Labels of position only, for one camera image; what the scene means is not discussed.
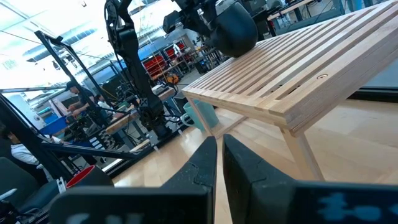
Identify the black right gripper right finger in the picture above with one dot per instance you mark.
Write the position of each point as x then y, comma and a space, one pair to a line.
264, 199

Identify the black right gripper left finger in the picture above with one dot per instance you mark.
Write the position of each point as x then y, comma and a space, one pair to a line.
186, 199

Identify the all-black coffee mug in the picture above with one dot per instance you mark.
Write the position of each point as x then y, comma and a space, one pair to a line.
233, 34

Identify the pale bluish coffee mug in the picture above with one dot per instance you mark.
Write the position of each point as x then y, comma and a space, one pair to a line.
202, 115

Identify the black mug with red interior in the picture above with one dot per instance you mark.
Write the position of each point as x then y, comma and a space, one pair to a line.
93, 179

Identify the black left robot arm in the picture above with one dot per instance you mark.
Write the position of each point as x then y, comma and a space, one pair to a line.
136, 71

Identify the red storage bin shelf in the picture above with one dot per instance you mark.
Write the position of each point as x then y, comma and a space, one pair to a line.
154, 66
174, 52

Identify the background wooden workbench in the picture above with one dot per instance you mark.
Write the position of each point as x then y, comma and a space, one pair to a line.
124, 121

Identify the slatted wooden mug rack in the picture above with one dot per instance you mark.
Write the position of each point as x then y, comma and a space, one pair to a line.
295, 62

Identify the person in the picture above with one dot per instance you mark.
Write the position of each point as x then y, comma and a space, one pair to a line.
103, 104
79, 98
23, 154

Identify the dark padded chair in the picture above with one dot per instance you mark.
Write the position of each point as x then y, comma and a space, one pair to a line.
18, 183

